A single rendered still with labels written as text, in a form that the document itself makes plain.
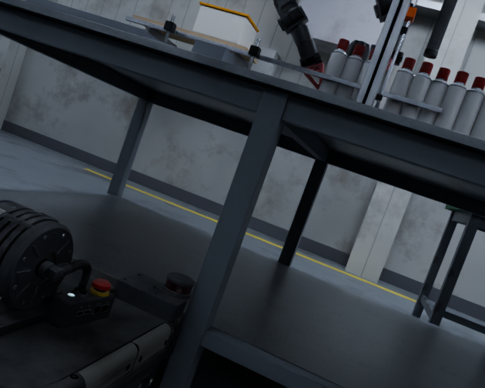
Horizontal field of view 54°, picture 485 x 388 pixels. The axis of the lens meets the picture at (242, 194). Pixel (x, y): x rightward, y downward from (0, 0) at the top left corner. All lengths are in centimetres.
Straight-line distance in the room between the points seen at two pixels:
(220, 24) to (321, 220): 203
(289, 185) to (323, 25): 150
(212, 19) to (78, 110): 201
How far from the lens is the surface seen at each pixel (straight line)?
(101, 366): 86
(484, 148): 106
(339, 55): 154
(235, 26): 439
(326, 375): 121
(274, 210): 471
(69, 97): 580
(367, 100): 136
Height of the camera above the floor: 63
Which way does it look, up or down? 4 degrees down
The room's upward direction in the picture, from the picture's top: 20 degrees clockwise
